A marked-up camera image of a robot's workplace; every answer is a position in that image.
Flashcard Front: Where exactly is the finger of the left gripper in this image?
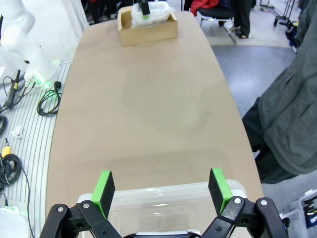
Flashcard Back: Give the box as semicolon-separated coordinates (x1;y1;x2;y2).
139;0;152;21

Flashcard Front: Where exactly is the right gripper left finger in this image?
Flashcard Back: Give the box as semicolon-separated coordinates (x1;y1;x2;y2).
39;170;116;238

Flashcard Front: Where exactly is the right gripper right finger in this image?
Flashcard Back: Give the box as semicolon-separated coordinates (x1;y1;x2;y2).
201;168;288;238

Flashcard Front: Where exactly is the bubble white clock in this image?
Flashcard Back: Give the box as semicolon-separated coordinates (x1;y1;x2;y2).
131;2;146;28
146;1;172;25

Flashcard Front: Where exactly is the open brown cardboard box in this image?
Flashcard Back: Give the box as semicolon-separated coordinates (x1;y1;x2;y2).
117;6;179;48

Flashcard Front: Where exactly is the clear plastic container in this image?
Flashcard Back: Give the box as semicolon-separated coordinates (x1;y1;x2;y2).
77;179;248;238

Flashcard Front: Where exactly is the red cloth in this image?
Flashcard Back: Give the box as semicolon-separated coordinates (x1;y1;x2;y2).
190;0;220;17

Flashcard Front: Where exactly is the black chair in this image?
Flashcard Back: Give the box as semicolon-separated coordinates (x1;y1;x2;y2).
198;7;235;27

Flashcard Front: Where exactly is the plastic bin of items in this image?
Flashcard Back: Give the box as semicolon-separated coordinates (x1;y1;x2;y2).
279;189;317;231

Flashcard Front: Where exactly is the ribbed white platform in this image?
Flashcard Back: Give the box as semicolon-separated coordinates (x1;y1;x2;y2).
0;58;74;238

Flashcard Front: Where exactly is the person in black trousers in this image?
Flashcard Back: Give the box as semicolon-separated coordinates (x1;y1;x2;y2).
232;0;251;40

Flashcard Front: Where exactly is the small white adapter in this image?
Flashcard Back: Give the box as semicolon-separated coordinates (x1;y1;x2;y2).
11;125;25;138

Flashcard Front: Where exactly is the yellow connector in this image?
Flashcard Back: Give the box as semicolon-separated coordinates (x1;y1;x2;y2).
1;145;12;159

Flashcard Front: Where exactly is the person in grey jacket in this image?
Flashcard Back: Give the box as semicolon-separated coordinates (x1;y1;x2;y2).
242;0;317;184

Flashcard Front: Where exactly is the black handheld probe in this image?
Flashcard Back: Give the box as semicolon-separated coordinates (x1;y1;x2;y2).
0;69;22;114

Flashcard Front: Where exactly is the black coiled cable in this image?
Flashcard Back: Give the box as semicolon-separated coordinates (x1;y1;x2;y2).
0;153;21;190

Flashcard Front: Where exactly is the black cable with plug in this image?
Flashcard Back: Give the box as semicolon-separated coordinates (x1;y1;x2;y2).
37;81;62;116

